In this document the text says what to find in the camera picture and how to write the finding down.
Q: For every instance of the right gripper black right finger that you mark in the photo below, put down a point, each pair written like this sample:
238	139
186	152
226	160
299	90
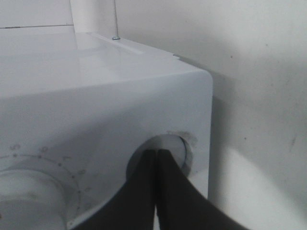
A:
180	206

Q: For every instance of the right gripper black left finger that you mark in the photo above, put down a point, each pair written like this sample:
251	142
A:
133	206

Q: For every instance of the round white door button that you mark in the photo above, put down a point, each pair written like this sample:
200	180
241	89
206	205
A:
178	147

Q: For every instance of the white timer knob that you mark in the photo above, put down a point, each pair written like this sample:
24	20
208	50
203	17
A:
31	200

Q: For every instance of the white microwave oven body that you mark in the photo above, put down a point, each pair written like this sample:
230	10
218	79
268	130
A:
76	106

